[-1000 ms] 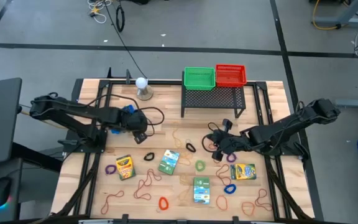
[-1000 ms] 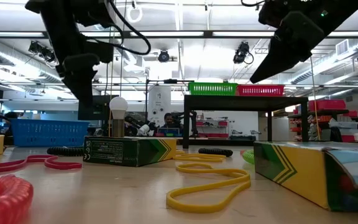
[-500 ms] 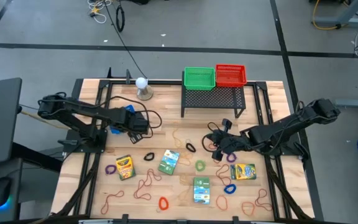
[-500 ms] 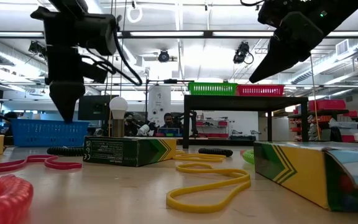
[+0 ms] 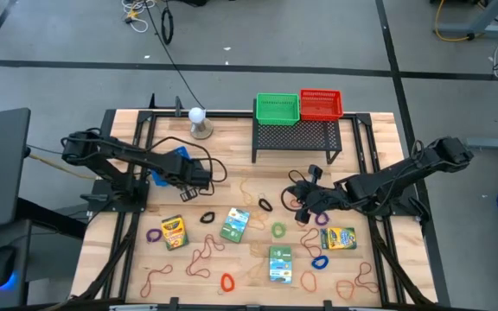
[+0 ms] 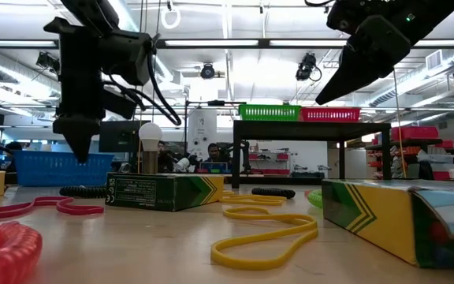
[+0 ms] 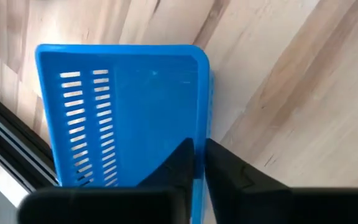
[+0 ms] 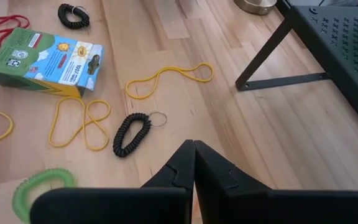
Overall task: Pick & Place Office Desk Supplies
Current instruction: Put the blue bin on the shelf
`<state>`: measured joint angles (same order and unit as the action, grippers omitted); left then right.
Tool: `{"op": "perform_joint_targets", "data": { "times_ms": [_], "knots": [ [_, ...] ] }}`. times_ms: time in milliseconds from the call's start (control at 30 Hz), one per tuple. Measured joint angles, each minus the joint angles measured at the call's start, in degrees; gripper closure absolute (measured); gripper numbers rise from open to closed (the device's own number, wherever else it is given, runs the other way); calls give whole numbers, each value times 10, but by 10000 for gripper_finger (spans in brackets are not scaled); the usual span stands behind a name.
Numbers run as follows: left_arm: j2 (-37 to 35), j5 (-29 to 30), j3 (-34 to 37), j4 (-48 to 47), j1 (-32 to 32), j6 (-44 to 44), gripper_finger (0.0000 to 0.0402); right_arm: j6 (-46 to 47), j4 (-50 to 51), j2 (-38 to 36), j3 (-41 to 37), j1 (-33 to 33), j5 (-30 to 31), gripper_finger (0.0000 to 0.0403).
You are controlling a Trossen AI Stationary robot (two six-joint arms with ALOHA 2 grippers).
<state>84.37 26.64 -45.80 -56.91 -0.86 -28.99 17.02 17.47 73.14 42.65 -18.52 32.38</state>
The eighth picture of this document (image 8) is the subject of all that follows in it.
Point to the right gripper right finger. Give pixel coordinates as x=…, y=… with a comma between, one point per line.
x=222, y=180

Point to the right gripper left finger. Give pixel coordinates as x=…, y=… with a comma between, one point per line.
x=172, y=180

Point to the black coil wristband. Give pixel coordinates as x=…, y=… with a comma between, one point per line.
x=62, y=16
x=120, y=140

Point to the green coil wristband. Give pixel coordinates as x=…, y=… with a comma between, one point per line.
x=22, y=193

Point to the red rubber band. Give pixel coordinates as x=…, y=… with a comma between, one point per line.
x=26, y=23

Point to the green blue crayon box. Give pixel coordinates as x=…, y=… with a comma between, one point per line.
x=51, y=62

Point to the black perforated metal shelf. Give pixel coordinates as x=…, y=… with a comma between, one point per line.
x=337, y=46

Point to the white bulb brass lamp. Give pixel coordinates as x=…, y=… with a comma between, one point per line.
x=255, y=7

